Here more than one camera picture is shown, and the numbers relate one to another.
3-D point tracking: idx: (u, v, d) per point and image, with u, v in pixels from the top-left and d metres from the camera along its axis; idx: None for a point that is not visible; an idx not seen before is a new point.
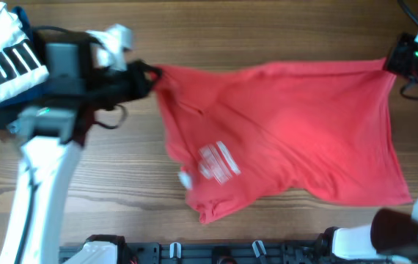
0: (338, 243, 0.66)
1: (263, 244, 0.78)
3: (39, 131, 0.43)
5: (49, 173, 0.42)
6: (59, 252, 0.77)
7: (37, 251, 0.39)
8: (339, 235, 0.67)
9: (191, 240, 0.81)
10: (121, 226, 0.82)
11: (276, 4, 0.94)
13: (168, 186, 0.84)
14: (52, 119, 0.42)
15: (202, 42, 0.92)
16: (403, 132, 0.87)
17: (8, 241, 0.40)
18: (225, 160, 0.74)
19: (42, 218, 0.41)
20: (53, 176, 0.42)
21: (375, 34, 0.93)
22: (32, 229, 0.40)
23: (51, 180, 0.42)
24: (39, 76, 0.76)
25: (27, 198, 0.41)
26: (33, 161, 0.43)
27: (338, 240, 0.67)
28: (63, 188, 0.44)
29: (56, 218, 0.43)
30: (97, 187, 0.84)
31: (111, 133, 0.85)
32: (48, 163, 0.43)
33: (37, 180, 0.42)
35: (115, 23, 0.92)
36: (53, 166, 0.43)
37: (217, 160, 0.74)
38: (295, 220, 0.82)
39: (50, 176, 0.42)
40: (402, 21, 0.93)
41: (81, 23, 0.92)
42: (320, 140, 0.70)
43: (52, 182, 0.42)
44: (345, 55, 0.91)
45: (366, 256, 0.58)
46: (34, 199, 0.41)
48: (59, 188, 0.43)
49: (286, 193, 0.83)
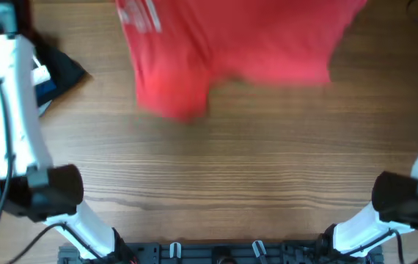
0: (337, 235, 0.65)
1: (263, 245, 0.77)
3: None
5: (6, 67, 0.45)
6: (60, 252, 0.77)
7: (23, 137, 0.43)
8: (339, 229, 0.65)
9: (191, 240, 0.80)
10: (121, 226, 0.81)
11: None
13: (167, 186, 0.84)
14: None
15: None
16: (402, 131, 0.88)
17: None
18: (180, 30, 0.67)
19: (17, 110, 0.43)
20: (11, 70, 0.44)
21: (369, 34, 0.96)
22: (15, 128, 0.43)
23: (12, 73, 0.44)
24: (39, 76, 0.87)
25: None
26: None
27: (338, 233, 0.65)
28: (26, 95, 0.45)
29: (31, 122, 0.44)
30: (97, 187, 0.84)
31: (111, 133, 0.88)
32: (5, 61, 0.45)
33: None
35: (114, 23, 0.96)
36: (10, 62, 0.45)
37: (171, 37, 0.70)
38: (295, 220, 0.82)
39: (9, 70, 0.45)
40: (394, 23, 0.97)
41: (83, 23, 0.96)
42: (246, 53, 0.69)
43: (13, 75, 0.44)
44: (340, 55, 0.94)
45: (367, 240, 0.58)
46: (3, 92, 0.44)
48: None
49: (286, 193, 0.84)
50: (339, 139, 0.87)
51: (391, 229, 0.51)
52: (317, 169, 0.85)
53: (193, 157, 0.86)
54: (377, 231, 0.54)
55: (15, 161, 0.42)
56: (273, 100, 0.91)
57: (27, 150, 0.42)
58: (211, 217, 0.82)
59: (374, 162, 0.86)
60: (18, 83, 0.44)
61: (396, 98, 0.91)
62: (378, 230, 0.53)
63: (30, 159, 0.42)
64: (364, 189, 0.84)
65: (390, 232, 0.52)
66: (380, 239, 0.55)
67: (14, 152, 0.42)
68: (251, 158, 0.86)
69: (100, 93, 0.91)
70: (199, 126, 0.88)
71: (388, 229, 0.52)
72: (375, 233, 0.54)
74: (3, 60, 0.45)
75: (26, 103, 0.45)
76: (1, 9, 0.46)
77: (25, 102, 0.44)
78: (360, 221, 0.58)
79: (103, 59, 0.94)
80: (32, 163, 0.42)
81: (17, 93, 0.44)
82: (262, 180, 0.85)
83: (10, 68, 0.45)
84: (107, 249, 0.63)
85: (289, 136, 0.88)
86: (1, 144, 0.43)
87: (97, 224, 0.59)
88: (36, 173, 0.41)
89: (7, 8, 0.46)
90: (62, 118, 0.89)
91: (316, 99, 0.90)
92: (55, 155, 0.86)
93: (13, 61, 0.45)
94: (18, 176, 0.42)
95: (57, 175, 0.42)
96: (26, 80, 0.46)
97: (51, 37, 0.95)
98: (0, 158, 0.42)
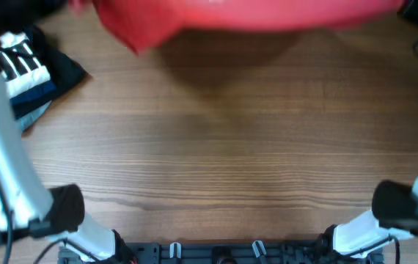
0: (337, 237, 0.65)
1: (263, 245, 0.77)
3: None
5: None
6: (59, 252, 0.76)
7: (17, 192, 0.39)
8: (339, 230, 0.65)
9: (191, 240, 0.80)
10: (121, 226, 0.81)
11: None
13: (168, 186, 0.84)
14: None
15: (203, 41, 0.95)
16: (401, 131, 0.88)
17: None
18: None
19: (6, 164, 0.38)
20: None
21: (368, 34, 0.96)
22: (8, 185, 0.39)
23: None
24: (39, 76, 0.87)
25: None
26: None
27: (337, 235, 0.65)
28: (12, 148, 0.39)
29: (23, 174, 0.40)
30: (97, 187, 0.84)
31: (111, 133, 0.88)
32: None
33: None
35: None
36: None
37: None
38: (295, 220, 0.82)
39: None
40: (393, 23, 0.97)
41: (84, 23, 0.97)
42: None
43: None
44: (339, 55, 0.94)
45: (366, 243, 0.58)
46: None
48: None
49: (287, 193, 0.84)
50: (339, 139, 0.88)
51: (390, 235, 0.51)
52: (317, 169, 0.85)
53: (192, 158, 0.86)
54: (377, 236, 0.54)
55: (15, 214, 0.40)
56: (273, 100, 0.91)
57: (24, 206, 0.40)
58: (211, 217, 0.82)
59: (374, 163, 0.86)
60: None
61: (395, 98, 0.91)
62: (377, 235, 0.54)
63: (29, 213, 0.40)
64: (364, 188, 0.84)
65: (389, 239, 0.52)
66: (380, 243, 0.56)
67: (11, 207, 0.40)
68: (251, 158, 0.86)
69: (100, 93, 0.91)
70: (199, 126, 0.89)
71: (386, 236, 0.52)
72: (374, 238, 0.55)
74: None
75: (14, 155, 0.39)
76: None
77: (13, 155, 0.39)
78: (360, 224, 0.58)
79: (103, 59, 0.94)
80: (33, 216, 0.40)
81: (1, 147, 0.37)
82: (262, 180, 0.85)
83: None
84: (107, 253, 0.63)
85: (289, 136, 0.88)
86: None
87: (97, 234, 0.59)
88: (39, 224, 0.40)
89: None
90: (62, 118, 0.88)
91: (315, 99, 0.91)
92: (55, 155, 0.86)
93: None
94: (20, 228, 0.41)
95: (62, 217, 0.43)
96: (6, 119, 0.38)
97: (52, 37, 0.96)
98: None
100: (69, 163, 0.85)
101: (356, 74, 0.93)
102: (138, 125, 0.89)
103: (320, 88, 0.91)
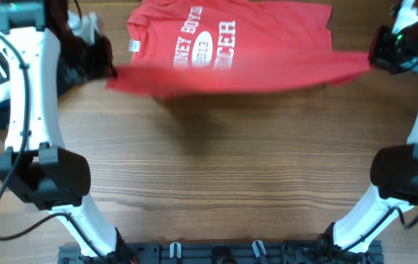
0: (338, 231, 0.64)
1: (263, 245, 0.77)
3: (16, 25, 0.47)
5: (34, 56, 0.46)
6: (60, 252, 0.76)
7: (40, 117, 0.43)
8: (338, 225, 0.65)
9: (191, 240, 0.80)
10: (121, 226, 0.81)
11: None
13: (168, 186, 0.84)
14: (26, 5, 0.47)
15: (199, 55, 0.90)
16: (402, 130, 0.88)
17: (15, 111, 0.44)
18: (215, 49, 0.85)
19: (39, 89, 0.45)
20: (39, 58, 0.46)
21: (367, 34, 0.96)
22: (34, 109, 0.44)
23: (38, 59, 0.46)
24: None
25: (22, 77, 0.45)
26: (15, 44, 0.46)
27: (338, 228, 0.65)
28: (48, 82, 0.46)
29: (50, 104, 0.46)
30: (96, 186, 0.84)
31: (111, 133, 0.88)
32: (33, 49, 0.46)
33: (26, 61, 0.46)
35: (115, 23, 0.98)
36: (37, 51, 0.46)
37: (196, 22, 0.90)
38: (295, 221, 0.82)
39: (36, 58, 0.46)
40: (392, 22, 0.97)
41: None
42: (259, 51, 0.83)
43: (39, 61, 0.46)
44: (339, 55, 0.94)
45: (367, 228, 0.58)
46: (28, 75, 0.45)
48: (13, 83, 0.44)
49: (287, 193, 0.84)
50: (339, 139, 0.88)
51: (391, 208, 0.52)
52: (317, 169, 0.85)
53: (192, 158, 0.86)
54: (378, 213, 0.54)
55: (28, 141, 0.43)
56: (273, 100, 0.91)
57: (41, 130, 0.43)
58: (211, 217, 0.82)
59: None
60: (43, 72, 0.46)
61: (396, 98, 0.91)
62: (379, 212, 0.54)
63: (43, 137, 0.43)
64: (364, 189, 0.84)
65: (391, 213, 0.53)
66: (382, 224, 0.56)
67: (30, 129, 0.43)
68: (251, 158, 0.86)
69: (100, 93, 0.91)
70: (199, 126, 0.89)
71: (389, 209, 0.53)
72: (375, 218, 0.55)
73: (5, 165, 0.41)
74: (31, 47, 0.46)
75: (48, 96, 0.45)
76: (35, 7, 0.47)
77: (47, 97, 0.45)
78: (358, 211, 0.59)
79: None
80: (45, 141, 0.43)
81: (42, 81, 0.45)
82: (262, 180, 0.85)
83: (36, 56, 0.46)
84: (108, 248, 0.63)
85: (289, 136, 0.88)
86: (19, 121, 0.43)
87: (100, 221, 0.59)
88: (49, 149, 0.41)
89: (42, 4, 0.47)
90: (62, 118, 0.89)
91: (315, 99, 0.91)
92: None
93: (40, 50, 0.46)
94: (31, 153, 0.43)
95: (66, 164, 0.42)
96: (50, 66, 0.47)
97: None
98: (15, 133, 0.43)
100: None
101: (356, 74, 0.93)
102: (138, 124, 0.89)
103: (320, 88, 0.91)
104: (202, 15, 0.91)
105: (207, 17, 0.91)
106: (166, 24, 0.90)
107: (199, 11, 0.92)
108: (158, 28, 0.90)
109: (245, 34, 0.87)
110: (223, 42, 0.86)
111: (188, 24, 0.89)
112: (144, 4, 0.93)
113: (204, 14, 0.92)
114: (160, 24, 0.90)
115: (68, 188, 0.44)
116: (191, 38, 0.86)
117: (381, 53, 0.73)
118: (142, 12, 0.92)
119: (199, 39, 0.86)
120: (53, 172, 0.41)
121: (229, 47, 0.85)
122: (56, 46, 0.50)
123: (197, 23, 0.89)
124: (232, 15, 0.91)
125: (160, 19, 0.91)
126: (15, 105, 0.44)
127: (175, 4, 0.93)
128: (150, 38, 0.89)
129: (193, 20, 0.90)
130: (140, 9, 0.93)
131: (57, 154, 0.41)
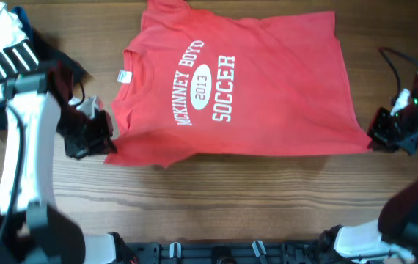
0: (339, 239, 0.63)
1: (263, 244, 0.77)
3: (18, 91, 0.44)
5: (32, 117, 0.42)
6: None
7: (32, 174, 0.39)
8: (343, 232, 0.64)
9: (191, 240, 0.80)
10: (120, 226, 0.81)
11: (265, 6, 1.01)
13: (168, 186, 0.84)
14: (30, 76, 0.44)
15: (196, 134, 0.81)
16: None
17: (6, 171, 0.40)
18: (214, 83, 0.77)
19: (34, 148, 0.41)
20: (37, 118, 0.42)
21: (367, 34, 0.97)
22: (26, 166, 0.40)
23: (36, 122, 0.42)
24: None
25: (17, 138, 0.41)
26: (17, 108, 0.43)
27: (341, 236, 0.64)
28: (45, 139, 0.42)
29: (45, 165, 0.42)
30: (96, 187, 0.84)
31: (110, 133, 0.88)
32: (33, 110, 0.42)
33: (25, 122, 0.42)
35: (114, 23, 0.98)
36: (36, 111, 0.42)
37: (196, 54, 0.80)
38: (295, 221, 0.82)
39: (34, 119, 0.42)
40: (391, 22, 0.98)
41: (83, 23, 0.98)
42: (261, 90, 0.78)
43: (37, 123, 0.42)
44: None
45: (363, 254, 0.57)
46: (25, 136, 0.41)
48: (9, 143, 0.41)
49: (286, 193, 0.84)
50: None
51: (391, 251, 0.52)
52: (317, 169, 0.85)
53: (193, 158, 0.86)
54: (375, 249, 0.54)
55: (17, 199, 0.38)
56: None
57: (32, 187, 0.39)
58: (211, 217, 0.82)
59: (374, 163, 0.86)
60: (40, 135, 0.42)
61: None
62: (375, 248, 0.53)
63: (32, 195, 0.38)
64: (364, 189, 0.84)
65: (390, 253, 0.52)
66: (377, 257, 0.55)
67: (20, 187, 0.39)
68: (251, 158, 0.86)
69: (100, 94, 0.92)
70: None
71: (387, 251, 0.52)
72: (371, 250, 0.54)
73: None
74: (31, 108, 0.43)
75: (42, 159, 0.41)
76: (38, 77, 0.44)
77: (41, 158, 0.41)
78: (362, 232, 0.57)
79: (103, 59, 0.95)
80: (34, 198, 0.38)
81: (37, 144, 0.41)
82: (262, 180, 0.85)
83: (34, 116, 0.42)
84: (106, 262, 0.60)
85: None
86: (9, 182, 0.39)
87: (103, 251, 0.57)
88: (37, 207, 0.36)
89: (45, 75, 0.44)
90: None
91: None
92: (56, 155, 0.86)
93: (39, 111, 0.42)
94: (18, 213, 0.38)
95: (55, 228, 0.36)
96: (48, 127, 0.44)
97: (52, 37, 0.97)
98: (5, 193, 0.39)
100: (70, 162, 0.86)
101: (355, 74, 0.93)
102: None
103: None
104: (202, 48, 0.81)
105: (209, 50, 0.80)
106: (163, 56, 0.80)
107: (200, 44, 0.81)
108: (154, 60, 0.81)
109: (246, 68, 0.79)
110: (222, 75, 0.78)
111: (185, 56, 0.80)
112: (141, 34, 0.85)
113: (205, 45, 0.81)
114: (156, 55, 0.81)
115: (59, 256, 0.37)
116: (189, 72, 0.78)
117: (380, 128, 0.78)
118: (142, 39, 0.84)
119: (196, 72, 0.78)
120: (39, 236, 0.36)
121: (229, 80, 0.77)
122: (56, 111, 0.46)
123: (198, 53, 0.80)
124: (237, 47, 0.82)
125: (155, 48, 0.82)
126: (9, 163, 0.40)
127: (175, 34, 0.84)
128: (146, 70, 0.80)
129: (193, 50, 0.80)
130: (138, 37, 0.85)
131: (45, 210, 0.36)
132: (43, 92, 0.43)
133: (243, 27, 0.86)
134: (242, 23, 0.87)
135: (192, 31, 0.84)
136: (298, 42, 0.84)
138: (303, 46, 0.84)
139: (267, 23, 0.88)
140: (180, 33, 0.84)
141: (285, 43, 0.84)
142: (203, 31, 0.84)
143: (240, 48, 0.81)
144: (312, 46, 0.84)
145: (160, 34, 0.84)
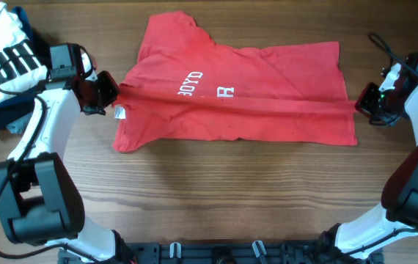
0: (341, 235, 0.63)
1: (263, 245, 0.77)
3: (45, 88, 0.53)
5: (55, 103, 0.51)
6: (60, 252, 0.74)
7: (46, 137, 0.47)
8: (342, 228, 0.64)
9: (191, 240, 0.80)
10: (121, 226, 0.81)
11: (265, 5, 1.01)
13: (168, 186, 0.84)
14: (55, 83, 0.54)
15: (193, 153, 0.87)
16: (400, 130, 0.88)
17: (25, 133, 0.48)
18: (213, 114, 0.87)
19: (51, 123, 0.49)
20: (59, 104, 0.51)
21: (367, 34, 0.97)
22: (43, 131, 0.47)
23: (57, 106, 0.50)
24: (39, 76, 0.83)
25: (39, 115, 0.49)
26: (48, 96, 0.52)
27: (342, 232, 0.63)
28: (61, 122, 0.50)
29: (58, 140, 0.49)
30: (97, 187, 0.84)
31: (111, 133, 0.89)
32: (56, 98, 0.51)
33: (48, 105, 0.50)
35: (115, 23, 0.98)
36: (59, 99, 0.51)
37: (193, 86, 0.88)
38: (295, 221, 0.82)
39: (56, 104, 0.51)
40: (391, 21, 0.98)
41: (84, 23, 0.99)
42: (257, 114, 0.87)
43: (58, 108, 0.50)
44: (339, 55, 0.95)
45: (369, 240, 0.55)
46: (46, 115, 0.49)
48: (32, 120, 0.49)
49: (287, 193, 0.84)
50: None
51: (397, 231, 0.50)
52: (317, 169, 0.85)
53: (192, 158, 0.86)
54: (380, 232, 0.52)
55: (30, 152, 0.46)
56: None
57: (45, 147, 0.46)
58: (212, 217, 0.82)
59: (373, 163, 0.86)
60: (59, 116, 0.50)
61: None
62: (382, 230, 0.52)
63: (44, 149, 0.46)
64: (364, 189, 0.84)
65: (394, 235, 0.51)
66: (385, 240, 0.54)
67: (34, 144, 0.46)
68: (252, 157, 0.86)
69: None
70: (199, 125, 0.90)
71: (393, 231, 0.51)
72: (378, 233, 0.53)
73: (1, 177, 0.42)
74: (56, 96, 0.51)
75: (59, 130, 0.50)
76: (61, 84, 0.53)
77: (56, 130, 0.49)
78: (366, 220, 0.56)
79: (104, 59, 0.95)
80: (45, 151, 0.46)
81: (54, 121, 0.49)
82: (263, 180, 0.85)
83: (57, 103, 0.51)
84: (108, 255, 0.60)
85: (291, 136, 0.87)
86: (27, 139, 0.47)
87: (96, 237, 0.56)
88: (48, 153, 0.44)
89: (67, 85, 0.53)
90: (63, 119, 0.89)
91: None
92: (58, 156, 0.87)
93: (61, 99, 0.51)
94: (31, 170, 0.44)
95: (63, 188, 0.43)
96: (65, 114, 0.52)
97: (52, 37, 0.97)
98: (20, 147, 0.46)
100: (71, 162, 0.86)
101: (358, 73, 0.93)
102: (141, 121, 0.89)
103: None
104: (201, 78, 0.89)
105: (208, 81, 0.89)
106: (160, 88, 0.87)
107: (199, 75, 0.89)
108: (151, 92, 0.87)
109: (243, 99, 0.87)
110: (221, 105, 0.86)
111: (183, 88, 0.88)
112: (136, 67, 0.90)
113: (204, 76, 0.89)
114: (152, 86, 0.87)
115: (59, 211, 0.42)
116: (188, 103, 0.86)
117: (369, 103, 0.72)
118: (137, 72, 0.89)
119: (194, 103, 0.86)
120: (48, 185, 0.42)
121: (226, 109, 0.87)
122: (75, 104, 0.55)
123: (196, 83, 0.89)
124: (237, 77, 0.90)
125: (151, 79, 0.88)
126: (29, 130, 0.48)
127: (173, 63, 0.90)
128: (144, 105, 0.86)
129: (191, 82, 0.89)
130: (134, 71, 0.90)
131: (53, 160, 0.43)
132: (68, 88, 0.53)
133: (243, 56, 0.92)
134: (243, 52, 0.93)
135: (191, 61, 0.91)
136: (297, 70, 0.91)
138: (303, 75, 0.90)
139: (268, 51, 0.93)
140: (177, 62, 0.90)
141: (286, 73, 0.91)
142: (203, 61, 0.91)
143: (237, 78, 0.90)
144: (312, 76, 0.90)
145: (158, 66, 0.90)
